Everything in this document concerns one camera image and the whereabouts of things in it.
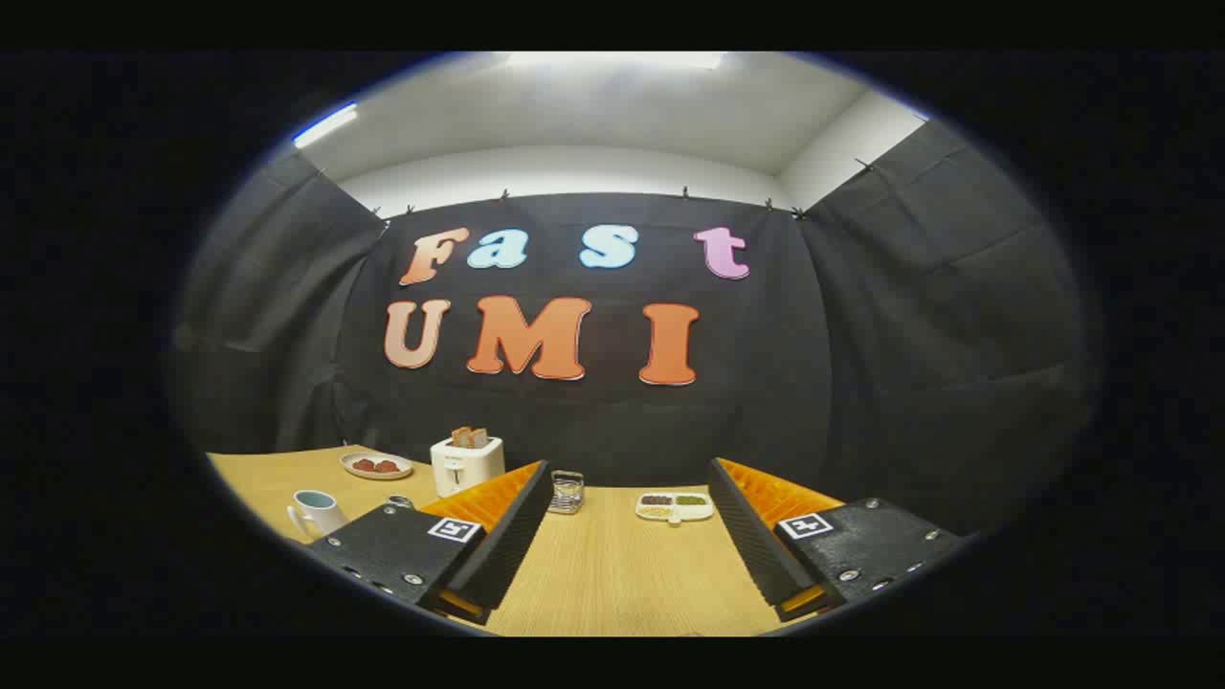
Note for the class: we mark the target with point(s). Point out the wooden table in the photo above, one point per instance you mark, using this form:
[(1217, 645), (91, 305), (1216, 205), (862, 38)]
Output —
[(612, 574)]

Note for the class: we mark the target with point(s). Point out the white divided dish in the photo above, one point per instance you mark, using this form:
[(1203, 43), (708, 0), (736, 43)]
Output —
[(675, 514)]

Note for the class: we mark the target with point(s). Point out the white round plate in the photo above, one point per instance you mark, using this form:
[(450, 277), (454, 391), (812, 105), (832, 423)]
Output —
[(356, 471)]

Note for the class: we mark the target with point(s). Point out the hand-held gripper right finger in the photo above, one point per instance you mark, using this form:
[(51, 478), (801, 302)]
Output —
[(751, 536)]

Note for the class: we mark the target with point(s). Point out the ceiling light panel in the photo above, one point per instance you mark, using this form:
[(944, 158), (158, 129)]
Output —
[(612, 59)]

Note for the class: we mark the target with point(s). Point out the black backdrop cloth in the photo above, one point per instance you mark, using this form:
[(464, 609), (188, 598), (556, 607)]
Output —
[(766, 402)]

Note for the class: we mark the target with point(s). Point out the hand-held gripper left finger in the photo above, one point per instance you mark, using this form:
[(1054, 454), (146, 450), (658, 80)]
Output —
[(512, 536)]

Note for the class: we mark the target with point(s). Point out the white toaster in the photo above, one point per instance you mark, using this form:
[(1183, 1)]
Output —
[(466, 466)]

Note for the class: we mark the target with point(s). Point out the ceiling light strip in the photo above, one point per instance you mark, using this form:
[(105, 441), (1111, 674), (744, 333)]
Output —
[(325, 125)]

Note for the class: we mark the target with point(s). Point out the white cup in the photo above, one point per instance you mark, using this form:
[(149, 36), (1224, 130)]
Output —
[(321, 517)]

